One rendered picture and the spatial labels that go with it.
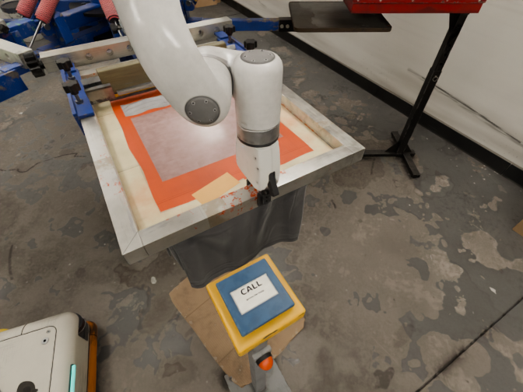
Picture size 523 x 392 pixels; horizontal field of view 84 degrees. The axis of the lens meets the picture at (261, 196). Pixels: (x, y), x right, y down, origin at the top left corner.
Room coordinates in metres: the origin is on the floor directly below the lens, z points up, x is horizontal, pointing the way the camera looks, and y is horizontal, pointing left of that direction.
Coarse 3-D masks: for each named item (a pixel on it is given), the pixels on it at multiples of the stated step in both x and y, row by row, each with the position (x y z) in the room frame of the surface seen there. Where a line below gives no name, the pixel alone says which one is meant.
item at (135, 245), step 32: (288, 96) 0.79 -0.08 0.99; (96, 128) 0.64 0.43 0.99; (320, 128) 0.65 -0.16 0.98; (96, 160) 0.51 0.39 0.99; (320, 160) 0.51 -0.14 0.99; (352, 160) 0.54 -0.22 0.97; (256, 192) 0.41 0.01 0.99; (288, 192) 0.44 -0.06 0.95; (128, 224) 0.33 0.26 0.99; (160, 224) 0.33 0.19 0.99; (192, 224) 0.33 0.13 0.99; (128, 256) 0.26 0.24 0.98
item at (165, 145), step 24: (144, 96) 0.86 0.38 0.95; (120, 120) 0.73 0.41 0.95; (144, 120) 0.73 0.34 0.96; (168, 120) 0.73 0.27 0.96; (144, 144) 0.61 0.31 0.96; (168, 144) 0.61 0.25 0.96; (192, 144) 0.61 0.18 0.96; (216, 144) 0.61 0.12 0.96; (144, 168) 0.52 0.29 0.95; (168, 168) 0.52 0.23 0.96; (192, 168) 0.52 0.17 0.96; (216, 168) 0.52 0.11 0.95; (168, 192) 0.44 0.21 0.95; (192, 192) 0.44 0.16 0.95
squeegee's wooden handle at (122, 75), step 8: (120, 64) 0.86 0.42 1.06; (128, 64) 0.86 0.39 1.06; (136, 64) 0.86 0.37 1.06; (104, 72) 0.81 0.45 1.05; (112, 72) 0.83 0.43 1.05; (120, 72) 0.84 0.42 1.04; (128, 72) 0.85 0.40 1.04; (136, 72) 0.86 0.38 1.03; (144, 72) 0.87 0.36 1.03; (104, 80) 0.81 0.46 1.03; (112, 80) 0.82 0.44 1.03; (120, 80) 0.83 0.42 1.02; (128, 80) 0.84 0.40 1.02; (136, 80) 0.85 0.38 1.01; (144, 80) 0.87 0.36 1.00; (112, 88) 0.82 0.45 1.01; (120, 88) 0.83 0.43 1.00
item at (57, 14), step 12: (60, 0) 1.63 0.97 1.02; (72, 0) 1.63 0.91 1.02; (84, 0) 1.63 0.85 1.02; (180, 0) 1.58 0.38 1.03; (60, 12) 1.35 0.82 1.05; (72, 12) 1.44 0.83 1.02; (60, 24) 1.32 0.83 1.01; (72, 24) 1.41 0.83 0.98; (84, 24) 1.46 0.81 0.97; (48, 36) 1.29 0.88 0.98; (60, 36) 1.32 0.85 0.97; (120, 36) 1.32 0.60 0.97
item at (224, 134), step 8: (232, 96) 0.85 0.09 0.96; (232, 104) 0.81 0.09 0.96; (232, 112) 0.77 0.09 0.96; (224, 120) 0.73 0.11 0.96; (232, 120) 0.73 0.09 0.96; (208, 128) 0.68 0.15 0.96; (216, 128) 0.68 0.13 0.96; (224, 128) 0.68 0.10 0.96; (232, 128) 0.68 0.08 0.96; (280, 128) 0.68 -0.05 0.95; (288, 128) 0.68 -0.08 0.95; (216, 136) 0.65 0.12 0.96; (224, 136) 0.65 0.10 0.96; (232, 136) 0.65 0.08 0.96; (280, 136) 0.65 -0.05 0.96; (288, 136) 0.65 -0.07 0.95; (296, 136) 0.65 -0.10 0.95; (224, 144) 0.61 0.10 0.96; (232, 144) 0.61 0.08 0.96; (280, 144) 0.62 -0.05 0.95; (288, 144) 0.62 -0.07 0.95; (296, 144) 0.62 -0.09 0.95; (304, 144) 0.62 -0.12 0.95; (224, 152) 0.58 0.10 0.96; (232, 152) 0.58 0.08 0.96; (280, 152) 0.58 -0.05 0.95; (288, 152) 0.58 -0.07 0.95; (296, 152) 0.58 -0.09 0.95; (304, 152) 0.58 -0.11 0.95; (232, 160) 0.55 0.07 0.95; (280, 160) 0.55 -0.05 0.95; (288, 160) 0.55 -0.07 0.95
